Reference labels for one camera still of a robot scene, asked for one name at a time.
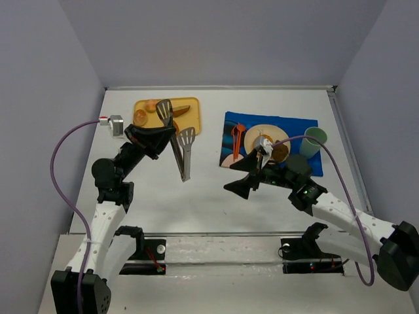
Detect metal serving tongs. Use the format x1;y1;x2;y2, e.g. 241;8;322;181
156;99;196;182

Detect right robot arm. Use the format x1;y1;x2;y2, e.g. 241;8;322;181
223;150;418;291

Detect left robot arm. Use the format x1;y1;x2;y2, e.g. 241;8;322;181
50;124;176;313

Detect small brown bread roll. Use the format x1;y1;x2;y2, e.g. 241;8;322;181
173;120;179;137

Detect brown bread wedge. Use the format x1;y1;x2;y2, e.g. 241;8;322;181
173;105;191;118

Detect brown chocolate croissant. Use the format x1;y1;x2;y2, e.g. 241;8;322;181
272;143;289;164

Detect sugared round bun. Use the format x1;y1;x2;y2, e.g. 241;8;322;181
133;109;148;127

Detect orange plastic spoon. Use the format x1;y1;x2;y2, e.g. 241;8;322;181
231;126;237;162

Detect orange plastic fork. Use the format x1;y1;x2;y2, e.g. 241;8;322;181
236;124;246;159

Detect yellow plastic tray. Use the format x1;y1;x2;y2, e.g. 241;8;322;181
134;97;202;135

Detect beige patterned plate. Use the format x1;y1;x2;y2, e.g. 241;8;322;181
244;124;291;158

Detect green plastic cup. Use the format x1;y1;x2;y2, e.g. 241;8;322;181
299;127;328;158

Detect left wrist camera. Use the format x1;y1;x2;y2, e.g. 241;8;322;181
99;115;124;138

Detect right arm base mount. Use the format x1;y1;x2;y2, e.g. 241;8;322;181
278;222;344;274

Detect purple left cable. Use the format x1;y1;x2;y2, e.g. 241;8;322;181
49;120;101;314

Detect purple cable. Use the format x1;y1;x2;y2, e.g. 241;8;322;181
49;120;101;314
271;135;376;287

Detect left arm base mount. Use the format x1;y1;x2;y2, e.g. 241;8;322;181
115;226;166;275

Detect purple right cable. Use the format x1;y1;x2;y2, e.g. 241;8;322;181
271;135;376;287

